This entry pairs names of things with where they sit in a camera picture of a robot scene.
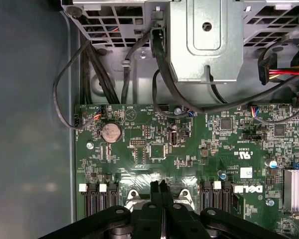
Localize thin black wire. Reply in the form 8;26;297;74
52;41;103;130

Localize green motherboard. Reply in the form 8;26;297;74
74;103;299;239

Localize silver chipset heatsink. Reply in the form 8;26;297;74
283;168;299;212

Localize black cable bundle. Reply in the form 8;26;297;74
79;37;122;105

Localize open PC case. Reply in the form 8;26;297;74
0;0;299;239

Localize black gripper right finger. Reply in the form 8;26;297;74
159;179;290;239

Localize black RAM slot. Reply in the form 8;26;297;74
86;183;98;218
200;181;213;215
107;183;120;215

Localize silver metal drive cage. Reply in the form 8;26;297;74
60;0;299;84

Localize silver internal USB port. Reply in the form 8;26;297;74
168;129;179;146

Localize round coin battery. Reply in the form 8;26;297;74
101;122;122;143

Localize thick black cable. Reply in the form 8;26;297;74
150;26;299;113

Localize CPU socket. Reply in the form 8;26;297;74
124;188;196;220

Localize red and yellow wires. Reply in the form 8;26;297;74
269;61;299;80

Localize black power connector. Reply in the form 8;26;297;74
257;53;278;86

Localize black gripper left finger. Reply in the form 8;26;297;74
37;181;163;239

